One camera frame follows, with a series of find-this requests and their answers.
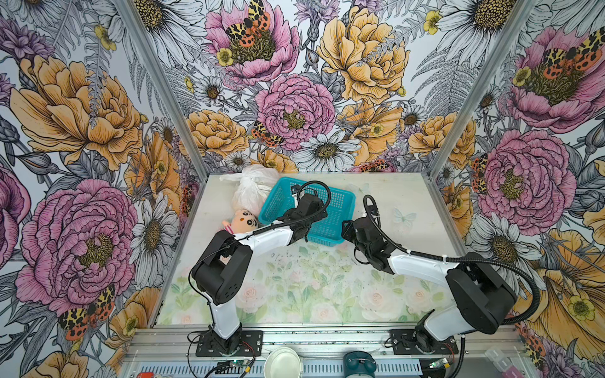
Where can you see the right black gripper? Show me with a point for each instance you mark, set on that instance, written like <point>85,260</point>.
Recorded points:
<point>347,231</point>

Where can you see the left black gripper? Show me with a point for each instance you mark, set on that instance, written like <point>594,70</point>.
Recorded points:
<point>320,216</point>

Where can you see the white plastic bag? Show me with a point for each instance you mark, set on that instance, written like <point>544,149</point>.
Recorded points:
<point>253,186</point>

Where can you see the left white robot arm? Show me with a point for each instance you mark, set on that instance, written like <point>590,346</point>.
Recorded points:
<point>219,273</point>

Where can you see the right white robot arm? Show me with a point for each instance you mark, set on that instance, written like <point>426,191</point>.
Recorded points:
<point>482,298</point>

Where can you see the cartoon boy doll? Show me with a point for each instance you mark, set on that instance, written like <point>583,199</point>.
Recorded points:
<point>243,222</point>

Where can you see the dark green round container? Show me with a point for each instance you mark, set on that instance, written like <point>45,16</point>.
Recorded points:
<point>359,364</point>

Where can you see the white round cup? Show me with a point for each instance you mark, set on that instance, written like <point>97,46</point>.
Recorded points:
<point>283,362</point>

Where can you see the pink plastic object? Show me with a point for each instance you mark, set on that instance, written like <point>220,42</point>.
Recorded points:
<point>503,363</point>

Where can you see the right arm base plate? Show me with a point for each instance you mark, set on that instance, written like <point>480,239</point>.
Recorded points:
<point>412,342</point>

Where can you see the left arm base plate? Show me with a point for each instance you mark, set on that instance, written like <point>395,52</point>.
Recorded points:
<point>240,344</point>

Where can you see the aluminium front rail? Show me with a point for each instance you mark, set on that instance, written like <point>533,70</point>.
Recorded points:
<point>170,343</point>

